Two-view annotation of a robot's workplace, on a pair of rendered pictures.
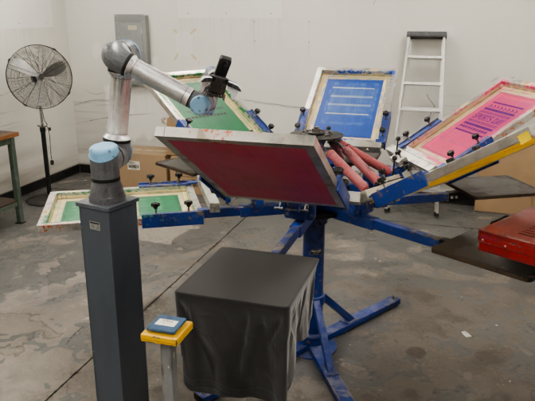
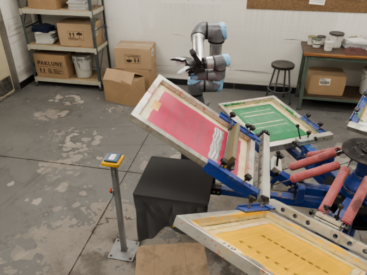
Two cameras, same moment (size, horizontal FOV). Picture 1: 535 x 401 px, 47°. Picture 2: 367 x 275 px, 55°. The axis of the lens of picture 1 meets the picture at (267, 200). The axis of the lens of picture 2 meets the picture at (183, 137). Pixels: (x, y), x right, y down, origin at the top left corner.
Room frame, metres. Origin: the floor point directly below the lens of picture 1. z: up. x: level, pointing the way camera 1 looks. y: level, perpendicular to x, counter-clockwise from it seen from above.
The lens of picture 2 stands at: (2.12, -1.83, 2.41)
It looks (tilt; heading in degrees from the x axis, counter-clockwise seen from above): 31 degrees down; 84
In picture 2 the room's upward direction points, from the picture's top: straight up
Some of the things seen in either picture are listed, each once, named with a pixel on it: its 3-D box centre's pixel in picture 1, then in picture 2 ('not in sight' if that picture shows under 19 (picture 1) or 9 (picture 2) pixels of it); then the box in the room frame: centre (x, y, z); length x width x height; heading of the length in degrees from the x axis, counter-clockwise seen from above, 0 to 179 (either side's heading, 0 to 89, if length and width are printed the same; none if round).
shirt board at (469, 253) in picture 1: (415, 233); not in sight; (2.84, -0.72, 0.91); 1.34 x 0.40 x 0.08; 43
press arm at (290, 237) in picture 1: (284, 244); (251, 194); (2.74, -0.08, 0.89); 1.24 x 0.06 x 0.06; 163
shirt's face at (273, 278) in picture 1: (251, 274); (177, 178); (2.27, 0.07, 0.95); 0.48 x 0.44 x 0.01; 163
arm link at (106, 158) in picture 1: (104, 160); (196, 84); (2.47, 0.67, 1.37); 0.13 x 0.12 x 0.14; 174
